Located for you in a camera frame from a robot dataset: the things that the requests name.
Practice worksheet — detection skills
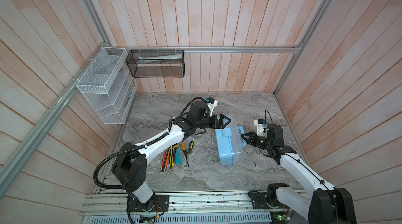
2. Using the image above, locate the yellow black utility knife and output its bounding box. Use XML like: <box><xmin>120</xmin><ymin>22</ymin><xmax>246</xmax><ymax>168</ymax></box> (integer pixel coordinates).
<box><xmin>169</xmin><ymin>144</ymin><xmax>177</xmax><ymax>170</ymax></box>

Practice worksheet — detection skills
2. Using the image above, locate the light blue plastic tool box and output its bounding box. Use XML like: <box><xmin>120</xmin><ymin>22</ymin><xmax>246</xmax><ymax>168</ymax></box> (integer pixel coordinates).
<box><xmin>215</xmin><ymin>115</ymin><xmax>247</xmax><ymax>165</ymax></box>

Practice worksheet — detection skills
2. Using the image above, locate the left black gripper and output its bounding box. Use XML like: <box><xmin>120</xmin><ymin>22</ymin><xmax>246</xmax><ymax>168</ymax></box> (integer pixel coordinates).
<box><xmin>195</xmin><ymin>114</ymin><xmax>230</xmax><ymax>129</ymax></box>

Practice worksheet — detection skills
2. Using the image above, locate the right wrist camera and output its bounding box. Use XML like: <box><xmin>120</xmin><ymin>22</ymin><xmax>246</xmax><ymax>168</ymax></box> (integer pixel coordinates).
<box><xmin>254</xmin><ymin>119</ymin><xmax>267</xmax><ymax>137</ymax></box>

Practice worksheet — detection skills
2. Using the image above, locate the teal flat tool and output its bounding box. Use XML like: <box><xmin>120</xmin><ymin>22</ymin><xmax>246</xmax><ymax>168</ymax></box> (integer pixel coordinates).
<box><xmin>175</xmin><ymin>149</ymin><xmax>182</xmax><ymax>167</ymax></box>

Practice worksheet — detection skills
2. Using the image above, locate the black wire mesh basket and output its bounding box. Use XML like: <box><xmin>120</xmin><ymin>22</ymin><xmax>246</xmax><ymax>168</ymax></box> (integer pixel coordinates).
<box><xmin>126</xmin><ymin>49</ymin><xmax>185</xmax><ymax>78</ymax></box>

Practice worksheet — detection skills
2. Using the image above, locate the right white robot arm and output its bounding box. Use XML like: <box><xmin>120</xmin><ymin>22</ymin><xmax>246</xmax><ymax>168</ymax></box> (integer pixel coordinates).
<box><xmin>241</xmin><ymin>124</ymin><xmax>357</xmax><ymax>224</ymax></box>

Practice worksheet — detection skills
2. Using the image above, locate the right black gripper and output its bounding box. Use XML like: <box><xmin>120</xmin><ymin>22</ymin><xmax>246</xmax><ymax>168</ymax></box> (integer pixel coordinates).
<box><xmin>241</xmin><ymin>131</ymin><xmax>271</xmax><ymax>151</ymax></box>

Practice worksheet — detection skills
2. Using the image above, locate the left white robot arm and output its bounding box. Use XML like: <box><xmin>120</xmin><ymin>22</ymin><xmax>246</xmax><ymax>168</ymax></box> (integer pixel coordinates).
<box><xmin>93</xmin><ymin>97</ymin><xmax>231</xmax><ymax>211</ymax></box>

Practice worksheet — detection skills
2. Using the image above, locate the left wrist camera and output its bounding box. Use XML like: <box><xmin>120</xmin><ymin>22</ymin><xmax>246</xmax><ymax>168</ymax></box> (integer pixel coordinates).
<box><xmin>205</xmin><ymin>97</ymin><xmax>218</xmax><ymax>117</ymax></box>

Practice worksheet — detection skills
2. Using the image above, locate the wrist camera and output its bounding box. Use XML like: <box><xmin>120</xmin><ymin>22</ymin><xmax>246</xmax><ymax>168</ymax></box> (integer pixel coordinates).
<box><xmin>205</xmin><ymin>97</ymin><xmax>218</xmax><ymax>117</ymax></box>
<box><xmin>254</xmin><ymin>119</ymin><xmax>267</xmax><ymax>137</ymax></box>

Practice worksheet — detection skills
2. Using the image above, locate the white wire mesh shelf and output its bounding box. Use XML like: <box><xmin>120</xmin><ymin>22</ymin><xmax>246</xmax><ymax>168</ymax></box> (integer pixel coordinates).
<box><xmin>76</xmin><ymin>48</ymin><xmax>138</xmax><ymax>124</ymax></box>

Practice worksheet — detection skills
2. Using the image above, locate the black yellow handled screwdriver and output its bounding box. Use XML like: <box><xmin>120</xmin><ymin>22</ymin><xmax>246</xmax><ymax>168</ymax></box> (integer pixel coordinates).
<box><xmin>187</xmin><ymin>141</ymin><xmax>194</xmax><ymax>155</ymax></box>

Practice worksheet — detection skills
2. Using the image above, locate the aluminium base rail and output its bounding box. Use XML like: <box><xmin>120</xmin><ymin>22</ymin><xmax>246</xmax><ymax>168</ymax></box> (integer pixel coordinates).
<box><xmin>80</xmin><ymin>187</ymin><xmax>312</xmax><ymax>217</ymax></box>

